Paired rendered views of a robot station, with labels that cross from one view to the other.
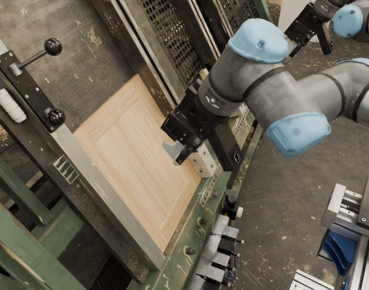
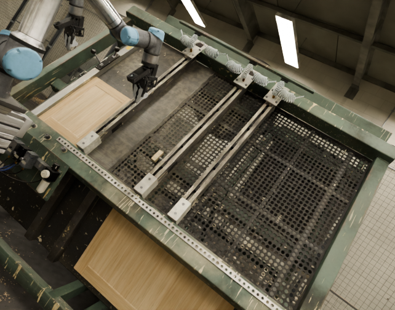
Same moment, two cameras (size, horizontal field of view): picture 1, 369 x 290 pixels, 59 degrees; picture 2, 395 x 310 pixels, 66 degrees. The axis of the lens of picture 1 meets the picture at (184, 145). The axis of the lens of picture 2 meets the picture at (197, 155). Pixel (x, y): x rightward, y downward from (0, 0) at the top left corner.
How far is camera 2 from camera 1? 2.39 m
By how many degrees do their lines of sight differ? 84
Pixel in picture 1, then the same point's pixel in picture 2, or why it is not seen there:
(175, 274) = not seen: hidden behind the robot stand
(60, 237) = (60, 85)
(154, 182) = (77, 113)
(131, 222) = (58, 96)
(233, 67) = not seen: outside the picture
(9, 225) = (64, 58)
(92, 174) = (80, 80)
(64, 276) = (44, 72)
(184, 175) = (80, 135)
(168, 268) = (29, 114)
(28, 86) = (109, 59)
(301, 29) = not seen: hidden behind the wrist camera
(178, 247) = (37, 120)
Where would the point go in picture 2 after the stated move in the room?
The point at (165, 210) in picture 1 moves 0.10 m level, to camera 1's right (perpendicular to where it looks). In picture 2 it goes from (61, 120) to (55, 120)
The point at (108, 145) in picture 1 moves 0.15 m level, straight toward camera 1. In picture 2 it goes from (94, 90) to (74, 77)
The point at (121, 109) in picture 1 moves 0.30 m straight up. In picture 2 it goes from (112, 94) to (136, 57)
